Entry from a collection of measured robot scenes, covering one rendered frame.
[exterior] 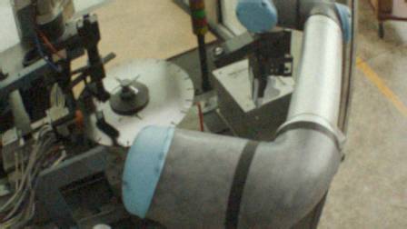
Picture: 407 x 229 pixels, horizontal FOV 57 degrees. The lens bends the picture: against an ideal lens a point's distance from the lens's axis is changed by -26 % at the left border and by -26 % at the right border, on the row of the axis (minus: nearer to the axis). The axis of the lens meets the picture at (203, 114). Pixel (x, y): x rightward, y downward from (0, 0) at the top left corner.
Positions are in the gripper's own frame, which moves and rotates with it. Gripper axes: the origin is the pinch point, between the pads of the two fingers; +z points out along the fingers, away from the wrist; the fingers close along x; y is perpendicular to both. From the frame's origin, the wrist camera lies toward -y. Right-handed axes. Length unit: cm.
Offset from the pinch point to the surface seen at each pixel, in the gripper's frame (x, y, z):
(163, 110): 11.8, -18.3, 8.8
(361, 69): 121, 119, 84
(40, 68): 32, -55, 3
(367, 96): 96, 111, 86
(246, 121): 11.4, 2.3, 15.3
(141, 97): 16.8, -23.1, 8.0
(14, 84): 30, -65, 5
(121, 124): 10.3, -29.1, 10.0
